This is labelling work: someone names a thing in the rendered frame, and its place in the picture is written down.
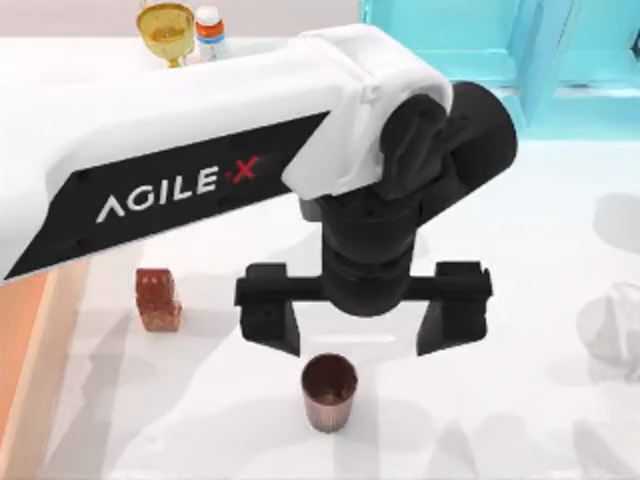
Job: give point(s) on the light blue rack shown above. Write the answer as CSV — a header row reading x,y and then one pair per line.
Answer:
x,y
575,60

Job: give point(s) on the brown cup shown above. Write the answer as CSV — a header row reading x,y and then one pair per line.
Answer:
x,y
330,395

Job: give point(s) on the white crumpled object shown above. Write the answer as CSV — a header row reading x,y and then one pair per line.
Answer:
x,y
615,335

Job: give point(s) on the shallow salmon-coloured box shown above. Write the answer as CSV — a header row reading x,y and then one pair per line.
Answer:
x,y
22,330

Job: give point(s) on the brown bread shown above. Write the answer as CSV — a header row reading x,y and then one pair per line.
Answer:
x,y
157,300

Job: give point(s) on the white bottle with orange label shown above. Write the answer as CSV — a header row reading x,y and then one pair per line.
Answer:
x,y
210,35

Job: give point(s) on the gold trophy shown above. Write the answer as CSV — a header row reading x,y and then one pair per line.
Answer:
x,y
165,27

